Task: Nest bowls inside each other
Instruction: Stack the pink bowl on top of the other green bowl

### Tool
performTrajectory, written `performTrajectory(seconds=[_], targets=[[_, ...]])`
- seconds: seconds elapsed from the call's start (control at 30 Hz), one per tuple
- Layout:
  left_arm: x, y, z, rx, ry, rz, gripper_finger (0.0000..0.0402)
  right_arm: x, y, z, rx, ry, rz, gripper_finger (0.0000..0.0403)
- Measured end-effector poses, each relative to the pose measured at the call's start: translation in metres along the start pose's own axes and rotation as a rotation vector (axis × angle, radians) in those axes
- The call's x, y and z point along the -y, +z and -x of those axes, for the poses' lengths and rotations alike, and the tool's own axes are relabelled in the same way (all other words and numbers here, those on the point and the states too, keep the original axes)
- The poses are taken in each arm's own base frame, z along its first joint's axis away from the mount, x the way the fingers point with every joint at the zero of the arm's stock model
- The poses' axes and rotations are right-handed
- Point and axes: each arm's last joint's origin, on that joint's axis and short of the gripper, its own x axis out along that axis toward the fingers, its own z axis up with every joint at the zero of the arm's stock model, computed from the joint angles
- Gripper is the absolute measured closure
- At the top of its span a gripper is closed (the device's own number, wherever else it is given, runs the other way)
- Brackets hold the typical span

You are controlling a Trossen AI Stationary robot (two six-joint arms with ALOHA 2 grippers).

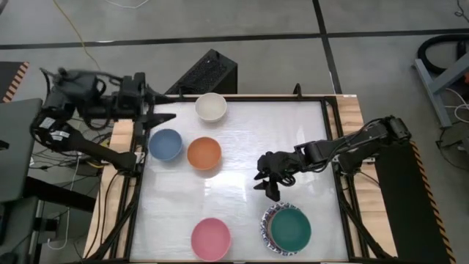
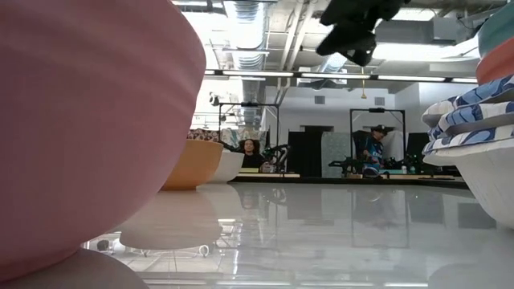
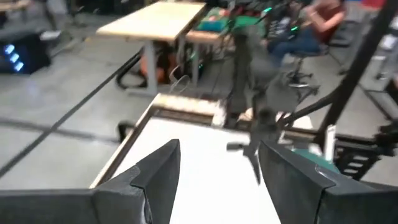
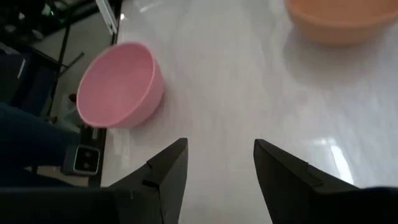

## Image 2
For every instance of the black tall cabinet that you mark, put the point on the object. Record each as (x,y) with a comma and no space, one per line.
(305,156)

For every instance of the red plate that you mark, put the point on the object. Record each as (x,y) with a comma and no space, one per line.
(498,64)

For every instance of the black metal rig frame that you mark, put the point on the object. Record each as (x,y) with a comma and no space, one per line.
(377,109)
(249,104)

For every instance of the black screen panel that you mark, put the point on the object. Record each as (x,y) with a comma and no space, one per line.
(415,146)

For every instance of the black metal table frame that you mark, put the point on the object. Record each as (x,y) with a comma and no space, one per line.
(361,181)

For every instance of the person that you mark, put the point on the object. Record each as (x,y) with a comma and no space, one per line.
(253,158)
(373,154)

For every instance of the pink bowl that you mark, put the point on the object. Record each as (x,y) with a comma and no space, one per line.
(80,120)

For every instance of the background wooden table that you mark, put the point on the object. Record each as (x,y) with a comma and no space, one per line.
(417,177)
(269,175)

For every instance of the grey-green divider panel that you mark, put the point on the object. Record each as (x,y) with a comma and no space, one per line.
(335,150)

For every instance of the grey wall vent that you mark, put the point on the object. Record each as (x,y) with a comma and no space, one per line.
(379,101)
(319,100)

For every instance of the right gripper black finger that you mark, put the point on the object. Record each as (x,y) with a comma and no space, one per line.
(363,54)
(349,38)

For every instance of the black background robot arm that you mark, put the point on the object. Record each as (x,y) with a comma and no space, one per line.
(281,150)
(349,164)

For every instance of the black office chair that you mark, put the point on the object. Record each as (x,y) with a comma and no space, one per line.
(358,140)

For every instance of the teal bowl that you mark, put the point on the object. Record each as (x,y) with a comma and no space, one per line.
(500,28)

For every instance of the long light strip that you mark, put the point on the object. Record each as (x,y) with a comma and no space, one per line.
(257,74)

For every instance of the floral patterned cloth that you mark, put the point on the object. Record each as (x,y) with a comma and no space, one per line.
(202,135)

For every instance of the yellow hanging pendant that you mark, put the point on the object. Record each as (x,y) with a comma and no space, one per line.
(363,95)

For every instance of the orange bowl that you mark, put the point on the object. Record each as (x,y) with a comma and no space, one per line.
(192,164)

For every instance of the cream white bowl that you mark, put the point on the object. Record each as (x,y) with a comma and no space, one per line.
(231,166)

